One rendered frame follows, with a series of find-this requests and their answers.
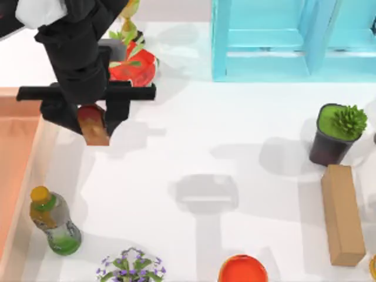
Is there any red and brown bottle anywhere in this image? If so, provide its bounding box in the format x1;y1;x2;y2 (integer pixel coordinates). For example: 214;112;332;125
77;105;110;146

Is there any red plant pot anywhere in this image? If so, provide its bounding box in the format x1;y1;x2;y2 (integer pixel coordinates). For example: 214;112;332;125
108;31;160;88

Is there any grey rounded box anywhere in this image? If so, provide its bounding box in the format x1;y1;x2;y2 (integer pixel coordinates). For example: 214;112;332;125
98;39;127;62

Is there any salmon shallow box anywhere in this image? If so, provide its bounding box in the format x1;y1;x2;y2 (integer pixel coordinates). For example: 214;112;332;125
0;87;61;282

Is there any green bottle with yellow cap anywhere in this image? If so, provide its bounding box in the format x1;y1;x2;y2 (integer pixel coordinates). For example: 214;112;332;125
29;185;83;256

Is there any light blue rack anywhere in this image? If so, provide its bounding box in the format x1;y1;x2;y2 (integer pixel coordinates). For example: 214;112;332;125
210;0;376;83

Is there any purple flower plant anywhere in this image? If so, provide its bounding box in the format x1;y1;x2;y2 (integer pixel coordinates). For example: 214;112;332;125
96;247;167;282

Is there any orange bowl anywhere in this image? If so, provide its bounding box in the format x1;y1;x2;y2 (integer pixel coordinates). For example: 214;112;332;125
218;254;268;282

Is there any dark pot with green plant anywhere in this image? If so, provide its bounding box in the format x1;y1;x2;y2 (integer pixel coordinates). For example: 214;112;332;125
308;103;369;167

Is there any brown cardboard box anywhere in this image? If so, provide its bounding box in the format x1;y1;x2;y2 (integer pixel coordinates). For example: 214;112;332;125
320;164;367;267

